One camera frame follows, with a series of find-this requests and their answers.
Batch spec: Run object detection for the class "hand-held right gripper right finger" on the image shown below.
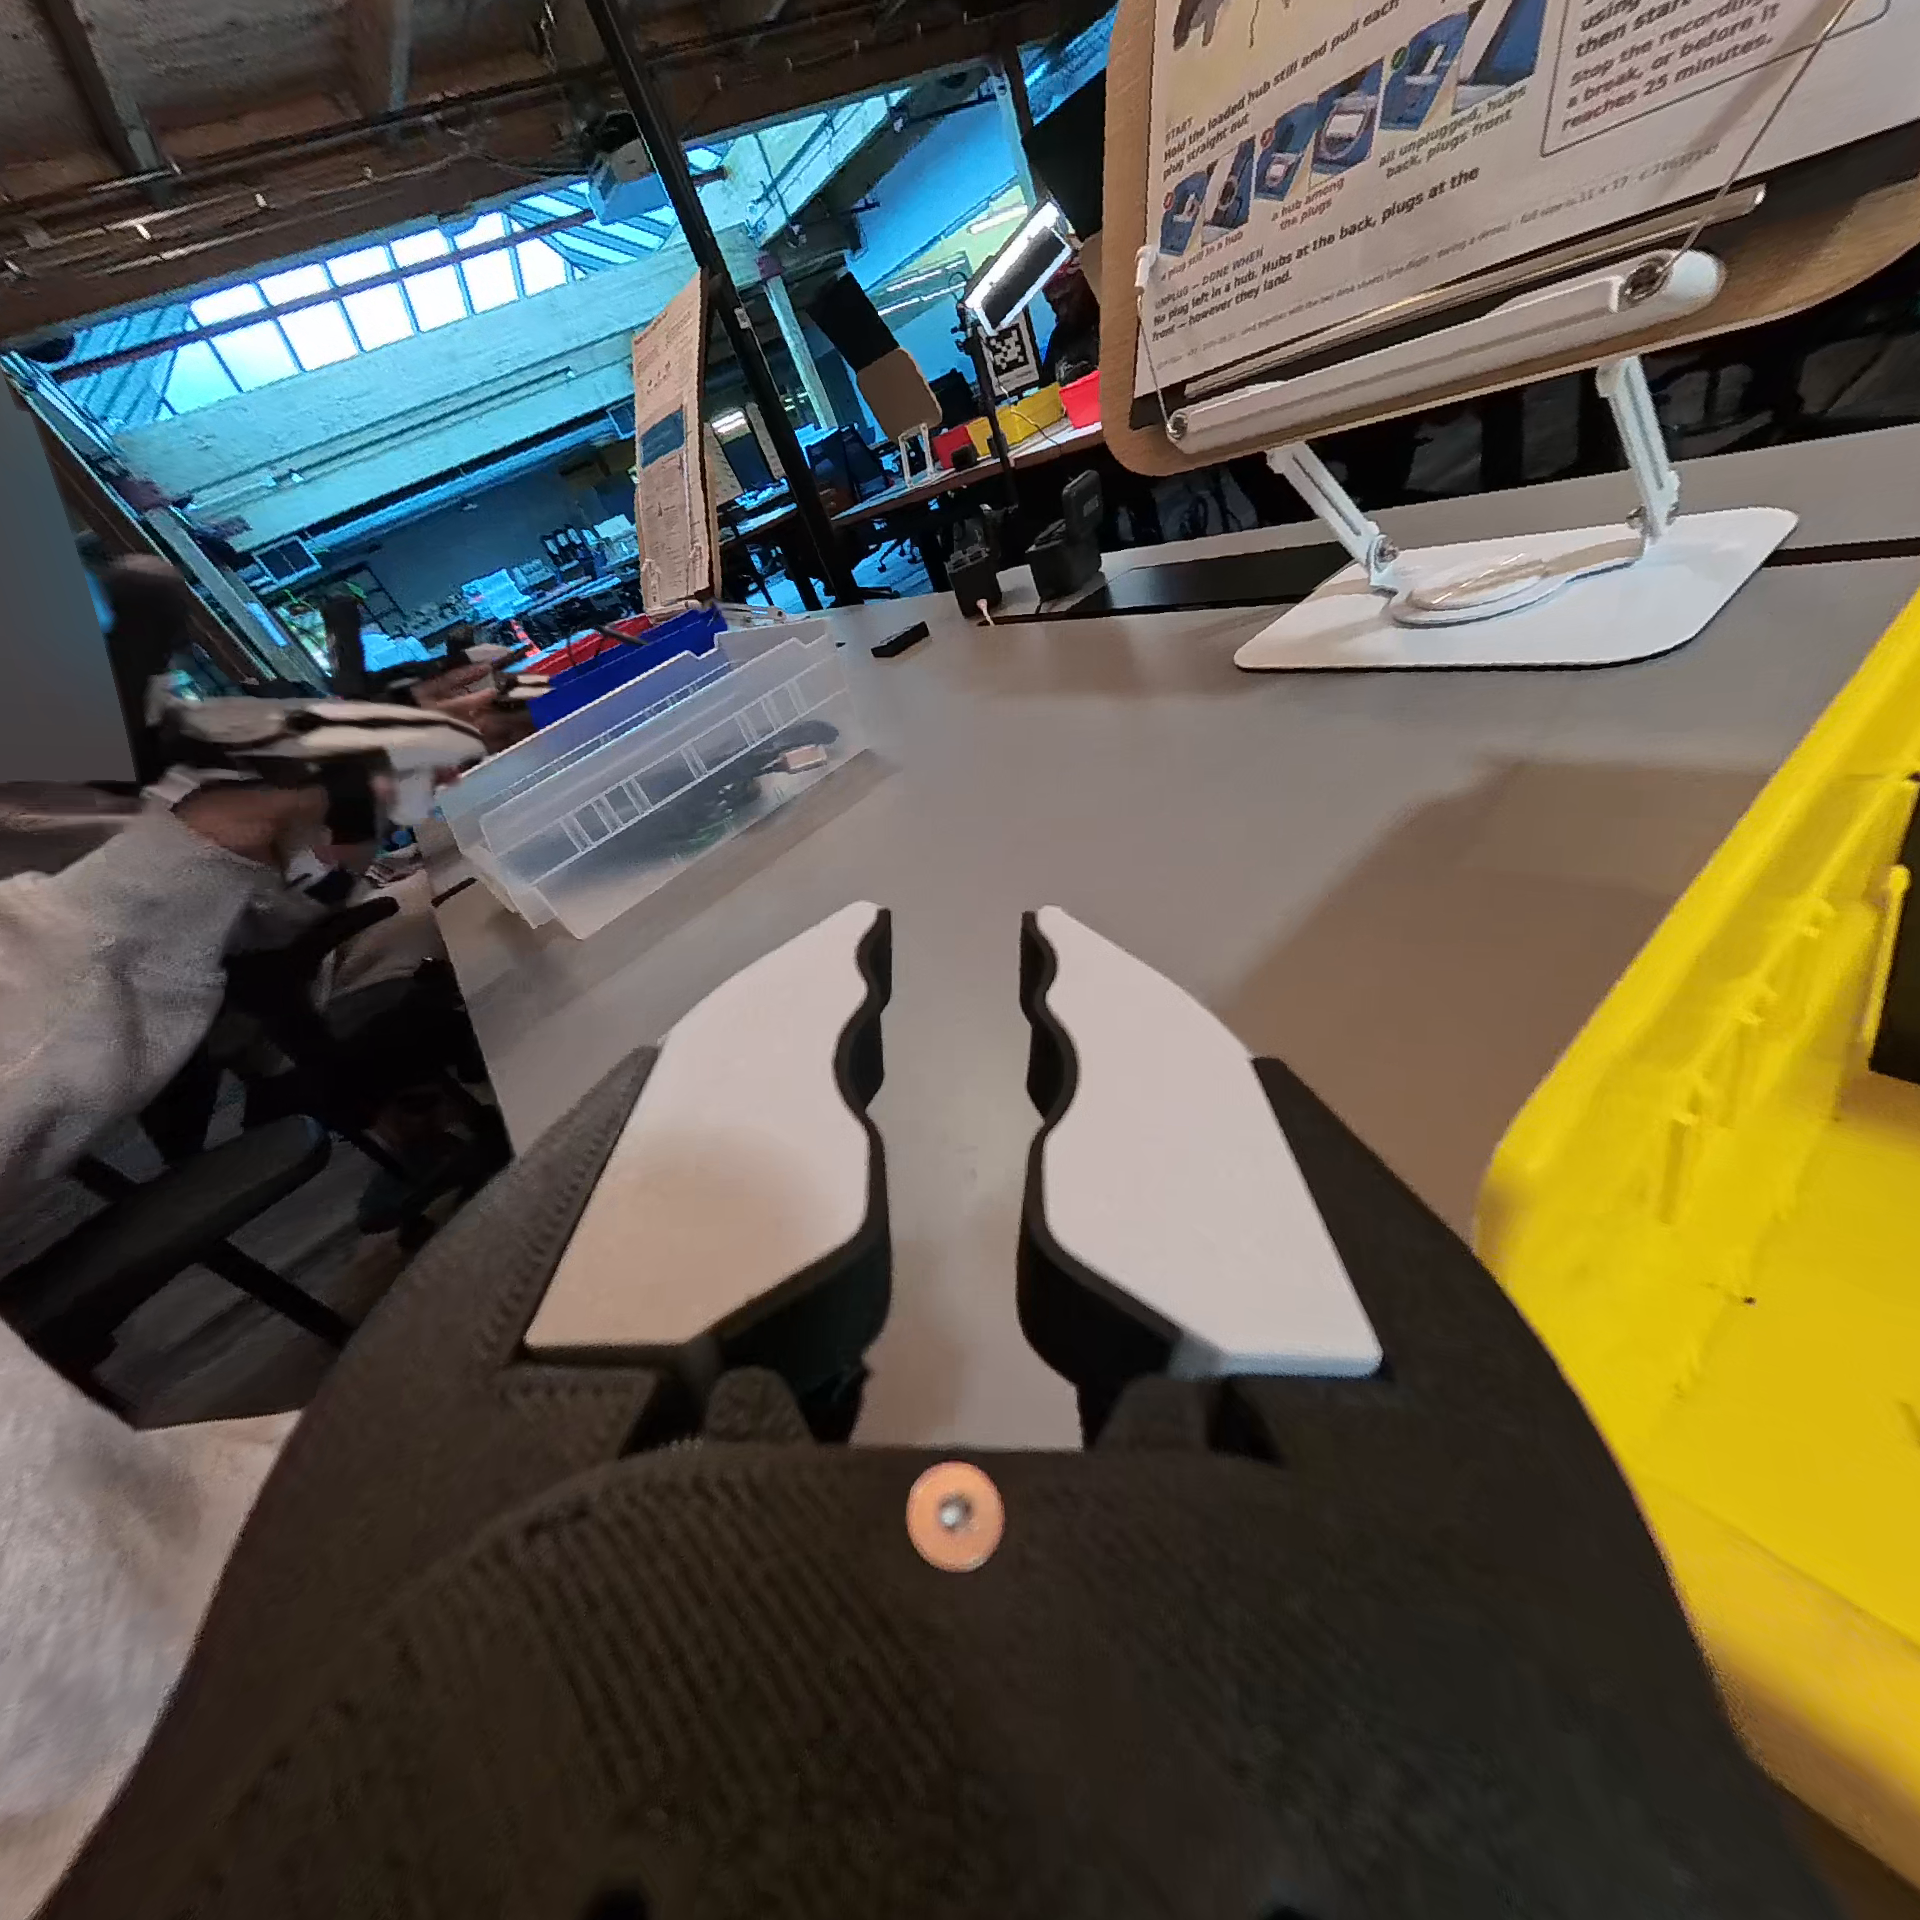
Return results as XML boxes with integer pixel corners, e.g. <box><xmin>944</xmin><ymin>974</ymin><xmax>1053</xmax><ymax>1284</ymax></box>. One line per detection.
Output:
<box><xmin>1016</xmin><ymin>902</ymin><xmax>1386</xmax><ymax>1420</ymax></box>

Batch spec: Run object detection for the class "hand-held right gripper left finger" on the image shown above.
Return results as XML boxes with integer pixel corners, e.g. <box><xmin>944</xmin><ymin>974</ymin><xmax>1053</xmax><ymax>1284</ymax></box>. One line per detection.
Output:
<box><xmin>522</xmin><ymin>901</ymin><xmax>896</xmax><ymax>1413</ymax></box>

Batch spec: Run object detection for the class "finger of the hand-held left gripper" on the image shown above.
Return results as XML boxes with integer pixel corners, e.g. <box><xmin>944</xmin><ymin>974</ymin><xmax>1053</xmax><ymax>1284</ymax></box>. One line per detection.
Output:
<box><xmin>391</xmin><ymin>713</ymin><xmax>491</xmax><ymax>827</ymax></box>

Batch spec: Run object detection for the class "yellow plastic bin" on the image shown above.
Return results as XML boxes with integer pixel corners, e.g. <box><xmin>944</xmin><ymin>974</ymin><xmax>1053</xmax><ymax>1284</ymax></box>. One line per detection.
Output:
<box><xmin>1477</xmin><ymin>593</ymin><xmax>1920</xmax><ymax>1876</ymax></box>

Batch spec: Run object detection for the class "person's left forearm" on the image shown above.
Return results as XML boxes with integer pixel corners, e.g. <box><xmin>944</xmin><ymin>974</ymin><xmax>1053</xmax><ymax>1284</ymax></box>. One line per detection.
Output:
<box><xmin>0</xmin><ymin>787</ymin><xmax>309</xmax><ymax>1202</ymax></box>

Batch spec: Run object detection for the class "grey desk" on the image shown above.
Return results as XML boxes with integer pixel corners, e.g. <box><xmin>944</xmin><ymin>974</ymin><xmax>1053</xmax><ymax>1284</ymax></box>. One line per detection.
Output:
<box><xmin>432</xmin><ymin>427</ymin><xmax>1920</xmax><ymax>1450</ymax></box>

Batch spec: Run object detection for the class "blue plastic bin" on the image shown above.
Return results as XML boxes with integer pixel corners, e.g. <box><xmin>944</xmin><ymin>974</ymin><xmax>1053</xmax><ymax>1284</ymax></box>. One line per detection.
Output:
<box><xmin>525</xmin><ymin>604</ymin><xmax>730</xmax><ymax>731</ymax></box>

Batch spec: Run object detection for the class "clear plastic bin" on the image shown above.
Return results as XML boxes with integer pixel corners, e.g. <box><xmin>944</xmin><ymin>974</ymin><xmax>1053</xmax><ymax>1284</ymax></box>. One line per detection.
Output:
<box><xmin>435</xmin><ymin>614</ymin><xmax>879</xmax><ymax>939</ymax></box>

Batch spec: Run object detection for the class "cardboard panel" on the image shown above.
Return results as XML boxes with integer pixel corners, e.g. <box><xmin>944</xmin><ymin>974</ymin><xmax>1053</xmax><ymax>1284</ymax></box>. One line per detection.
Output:
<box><xmin>630</xmin><ymin>269</ymin><xmax>730</xmax><ymax>609</ymax></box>

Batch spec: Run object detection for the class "black office chair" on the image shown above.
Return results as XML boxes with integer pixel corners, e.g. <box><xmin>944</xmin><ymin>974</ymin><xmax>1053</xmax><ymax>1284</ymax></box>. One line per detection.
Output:
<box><xmin>0</xmin><ymin>901</ymin><xmax>511</xmax><ymax>1420</ymax></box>

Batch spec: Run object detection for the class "black steel column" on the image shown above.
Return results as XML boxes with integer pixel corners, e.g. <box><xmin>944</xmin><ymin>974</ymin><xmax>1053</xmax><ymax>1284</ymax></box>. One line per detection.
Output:
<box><xmin>582</xmin><ymin>0</ymin><xmax>860</xmax><ymax>609</ymax></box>

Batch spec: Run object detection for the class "white document stand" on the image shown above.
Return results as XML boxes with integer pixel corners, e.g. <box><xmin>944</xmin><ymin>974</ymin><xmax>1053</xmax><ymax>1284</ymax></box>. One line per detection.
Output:
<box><xmin>1099</xmin><ymin>0</ymin><xmax>1920</xmax><ymax>673</ymax></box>

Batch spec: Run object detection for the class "LED panel light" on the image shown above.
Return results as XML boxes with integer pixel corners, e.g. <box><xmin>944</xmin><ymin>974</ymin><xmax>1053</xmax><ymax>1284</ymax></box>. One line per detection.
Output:
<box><xmin>960</xmin><ymin>200</ymin><xmax>1077</xmax><ymax>337</ymax></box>

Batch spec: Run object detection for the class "printed instruction sheet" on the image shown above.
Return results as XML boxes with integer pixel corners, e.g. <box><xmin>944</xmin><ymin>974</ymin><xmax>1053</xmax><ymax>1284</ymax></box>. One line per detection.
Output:
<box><xmin>1136</xmin><ymin>0</ymin><xmax>1920</xmax><ymax>401</ymax></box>

